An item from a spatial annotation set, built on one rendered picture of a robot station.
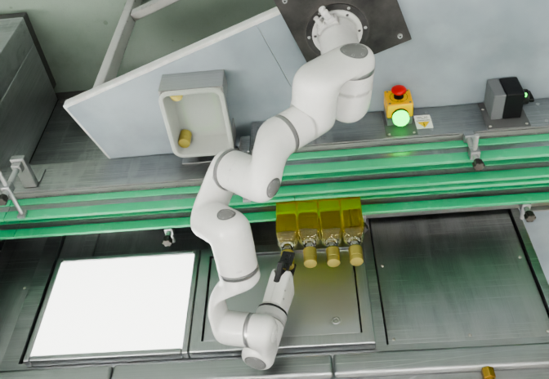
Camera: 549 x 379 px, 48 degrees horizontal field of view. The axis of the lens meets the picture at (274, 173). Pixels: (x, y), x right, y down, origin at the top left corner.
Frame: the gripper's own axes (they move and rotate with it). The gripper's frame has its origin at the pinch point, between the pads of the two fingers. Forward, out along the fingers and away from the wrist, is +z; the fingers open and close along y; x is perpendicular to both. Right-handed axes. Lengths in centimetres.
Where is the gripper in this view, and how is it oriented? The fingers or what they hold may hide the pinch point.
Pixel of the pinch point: (287, 264)
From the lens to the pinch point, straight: 157.7
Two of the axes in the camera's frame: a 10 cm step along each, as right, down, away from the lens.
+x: -9.6, -1.1, 2.6
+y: -1.0, -7.3, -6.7
